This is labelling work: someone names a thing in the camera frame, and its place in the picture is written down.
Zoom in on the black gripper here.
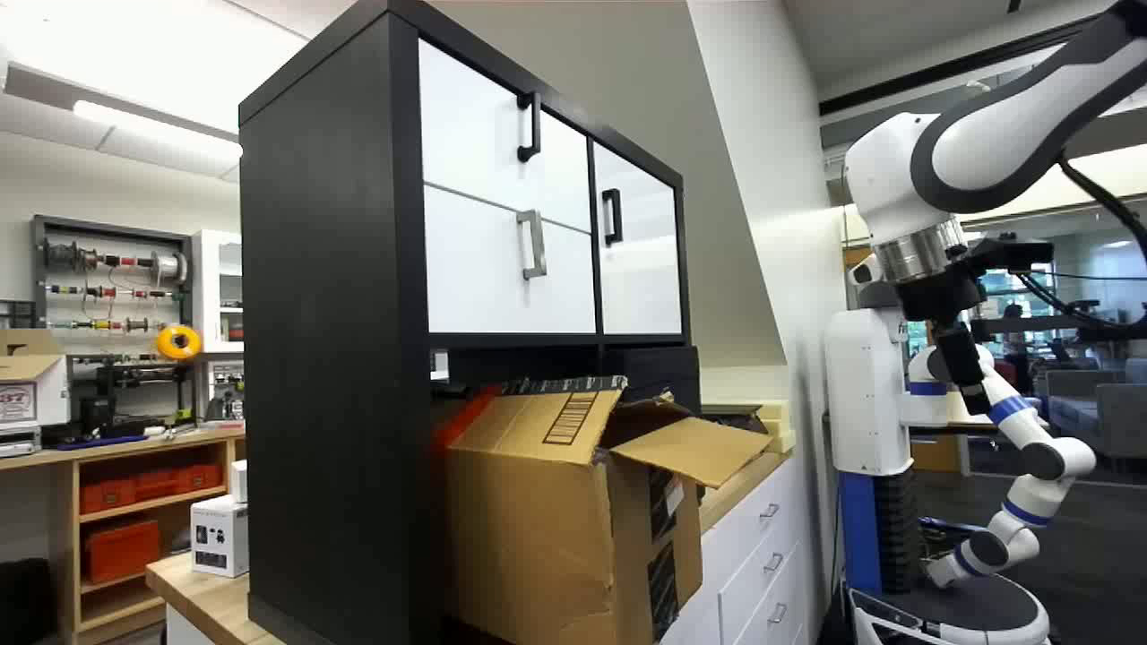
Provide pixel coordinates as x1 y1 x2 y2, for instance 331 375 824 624
898 263 998 419

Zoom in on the brown cardboard box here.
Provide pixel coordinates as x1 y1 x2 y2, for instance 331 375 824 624
433 379 783 645

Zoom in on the black flat item in box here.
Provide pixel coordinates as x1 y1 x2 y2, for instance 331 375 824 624
499 372 635 397

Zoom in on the white framed box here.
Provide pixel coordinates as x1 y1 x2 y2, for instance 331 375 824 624
201 355 247 427

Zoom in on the white and blue mobile robot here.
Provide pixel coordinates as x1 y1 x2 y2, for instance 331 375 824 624
821 302 1105 645

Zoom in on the white counter drawer unit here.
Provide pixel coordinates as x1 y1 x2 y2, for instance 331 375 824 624
661 458 821 645

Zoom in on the white cabinet door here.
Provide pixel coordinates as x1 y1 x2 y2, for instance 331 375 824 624
592 139 690 339

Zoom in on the black shelf cabinet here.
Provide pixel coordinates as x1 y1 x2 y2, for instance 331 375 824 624
238 0 711 645

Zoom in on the white printed carton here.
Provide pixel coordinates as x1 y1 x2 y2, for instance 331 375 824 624
187 492 253 581

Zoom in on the small orange storage bin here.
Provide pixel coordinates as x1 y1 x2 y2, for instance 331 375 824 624
134 467 182 500
177 463 229 493
81 473 140 514

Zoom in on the yellow filament spool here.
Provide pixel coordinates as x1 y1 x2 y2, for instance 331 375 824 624
153 322 210 364

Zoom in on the wooden workbench with shelves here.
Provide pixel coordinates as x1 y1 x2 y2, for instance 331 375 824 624
0 427 247 645

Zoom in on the large orange storage bin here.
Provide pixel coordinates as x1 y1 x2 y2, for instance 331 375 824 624
84 514 167 586

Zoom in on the grey pegboard tool rack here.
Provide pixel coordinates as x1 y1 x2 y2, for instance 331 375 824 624
28 212 198 335

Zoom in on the black 3D printer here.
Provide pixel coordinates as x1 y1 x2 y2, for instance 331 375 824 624
67 351 201 441

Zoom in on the white desktop machine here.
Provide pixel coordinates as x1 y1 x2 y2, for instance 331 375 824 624
0 355 71 458

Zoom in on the small open cardboard carton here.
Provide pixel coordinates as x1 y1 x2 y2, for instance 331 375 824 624
0 329 66 388

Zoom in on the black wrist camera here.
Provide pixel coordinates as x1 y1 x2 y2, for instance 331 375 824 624
955 235 1057 274

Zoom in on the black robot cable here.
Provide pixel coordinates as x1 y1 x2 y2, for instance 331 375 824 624
1054 150 1147 263

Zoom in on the black door handle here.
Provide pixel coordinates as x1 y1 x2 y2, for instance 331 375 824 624
599 187 628 250

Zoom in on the silver drawer handle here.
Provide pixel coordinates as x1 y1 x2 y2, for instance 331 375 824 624
518 209 553 284

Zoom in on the black drawer handle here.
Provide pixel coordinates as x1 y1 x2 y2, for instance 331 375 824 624
513 90 545 166

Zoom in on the white drawer with silver handle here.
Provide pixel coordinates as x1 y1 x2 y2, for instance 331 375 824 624
420 182 604 339

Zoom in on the white drawer with black handle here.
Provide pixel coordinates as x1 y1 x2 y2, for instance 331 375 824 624
418 35 597 234

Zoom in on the white wall cabinet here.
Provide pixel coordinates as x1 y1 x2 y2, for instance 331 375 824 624
193 229 247 355

